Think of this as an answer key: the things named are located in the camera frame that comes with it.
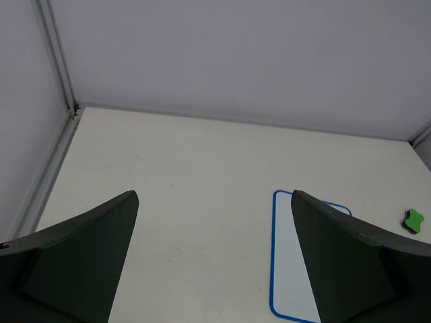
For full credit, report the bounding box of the blue-framed small whiteboard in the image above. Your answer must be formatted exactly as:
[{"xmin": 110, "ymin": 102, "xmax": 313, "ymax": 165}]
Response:
[{"xmin": 269, "ymin": 190, "xmax": 353, "ymax": 323}]

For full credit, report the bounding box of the aluminium frame post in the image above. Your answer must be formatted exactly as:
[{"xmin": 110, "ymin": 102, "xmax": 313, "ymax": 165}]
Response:
[
  {"xmin": 408, "ymin": 120, "xmax": 431, "ymax": 148},
  {"xmin": 31, "ymin": 0, "xmax": 79, "ymax": 119}
]

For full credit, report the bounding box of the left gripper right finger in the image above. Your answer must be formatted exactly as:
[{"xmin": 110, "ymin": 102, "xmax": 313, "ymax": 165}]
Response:
[{"xmin": 291, "ymin": 190, "xmax": 430, "ymax": 322}]

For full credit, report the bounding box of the right aluminium frame post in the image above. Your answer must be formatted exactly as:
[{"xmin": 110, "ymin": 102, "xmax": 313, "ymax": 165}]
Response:
[{"xmin": 408, "ymin": 120, "xmax": 431, "ymax": 148}]

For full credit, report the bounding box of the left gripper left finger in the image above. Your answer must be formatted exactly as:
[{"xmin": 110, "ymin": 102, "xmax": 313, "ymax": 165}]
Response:
[{"xmin": 1, "ymin": 190, "xmax": 139, "ymax": 322}]

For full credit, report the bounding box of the green whiteboard eraser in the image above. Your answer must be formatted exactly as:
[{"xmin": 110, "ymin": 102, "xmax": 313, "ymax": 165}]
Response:
[{"xmin": 401, "ymin": 209, "xmax": 425, "ymax": 234}]

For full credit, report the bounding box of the left table edge rail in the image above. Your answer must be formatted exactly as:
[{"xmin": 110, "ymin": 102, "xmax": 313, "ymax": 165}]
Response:
[{"xmin": 7, "ymin": 116, "xmax": 81, "ymax": 241}]

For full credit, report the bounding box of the left aluminium frame post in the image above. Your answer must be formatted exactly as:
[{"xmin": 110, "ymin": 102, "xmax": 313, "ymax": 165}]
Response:
[{"xmin": 31, "ymin": 0, "xmax": 79, "ymax": 119}]

